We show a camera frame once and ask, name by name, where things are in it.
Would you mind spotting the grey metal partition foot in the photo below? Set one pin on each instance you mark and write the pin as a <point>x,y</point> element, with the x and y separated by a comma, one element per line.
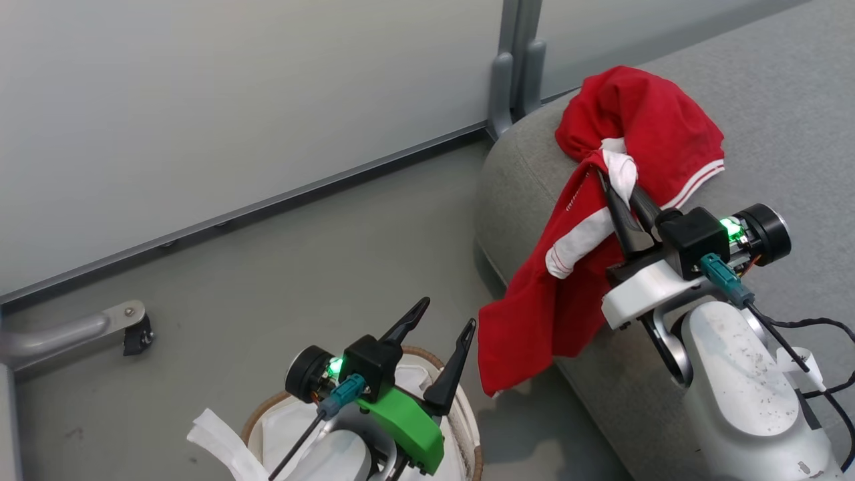
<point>60,334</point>

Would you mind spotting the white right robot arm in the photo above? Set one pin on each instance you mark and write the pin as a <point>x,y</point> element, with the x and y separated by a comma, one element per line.
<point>741,387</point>

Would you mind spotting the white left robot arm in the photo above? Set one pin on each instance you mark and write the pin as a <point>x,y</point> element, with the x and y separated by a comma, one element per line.
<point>340,461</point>

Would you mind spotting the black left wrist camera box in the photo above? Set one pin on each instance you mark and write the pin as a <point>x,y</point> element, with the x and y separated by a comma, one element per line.
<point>374,364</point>

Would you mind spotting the small grey rail stud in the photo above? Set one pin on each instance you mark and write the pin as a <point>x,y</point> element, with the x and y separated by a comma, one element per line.
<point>222,226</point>
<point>167,244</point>

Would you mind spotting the wicker laundry basket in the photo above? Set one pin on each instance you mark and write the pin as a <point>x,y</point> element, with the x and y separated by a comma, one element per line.
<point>471,441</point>

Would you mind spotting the grey fabric sofa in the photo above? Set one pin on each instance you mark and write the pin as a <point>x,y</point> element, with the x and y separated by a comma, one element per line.
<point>768,120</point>

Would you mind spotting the grey partition base rail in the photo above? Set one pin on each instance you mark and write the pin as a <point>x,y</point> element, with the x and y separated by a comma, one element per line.
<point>267,200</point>

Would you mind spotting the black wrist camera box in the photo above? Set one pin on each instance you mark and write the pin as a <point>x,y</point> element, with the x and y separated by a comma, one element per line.
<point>374,364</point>
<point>691,240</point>

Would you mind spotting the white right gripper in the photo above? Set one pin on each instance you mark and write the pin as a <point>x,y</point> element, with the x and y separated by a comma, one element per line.
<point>641,290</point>

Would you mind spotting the grey curved corner foot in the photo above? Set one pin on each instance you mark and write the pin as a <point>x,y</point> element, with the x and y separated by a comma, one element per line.
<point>501,100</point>
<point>533,73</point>

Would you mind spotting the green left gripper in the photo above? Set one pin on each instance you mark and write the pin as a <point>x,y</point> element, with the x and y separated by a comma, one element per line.
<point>411,421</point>

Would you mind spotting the black caster wheel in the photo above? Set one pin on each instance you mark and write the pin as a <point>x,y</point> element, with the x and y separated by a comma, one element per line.
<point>138,337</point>

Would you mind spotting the red shirt with white trim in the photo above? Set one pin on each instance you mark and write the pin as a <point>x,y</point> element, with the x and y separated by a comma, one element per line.
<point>641,113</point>

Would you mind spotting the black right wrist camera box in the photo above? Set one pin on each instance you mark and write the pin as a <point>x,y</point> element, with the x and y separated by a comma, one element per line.
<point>691,240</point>

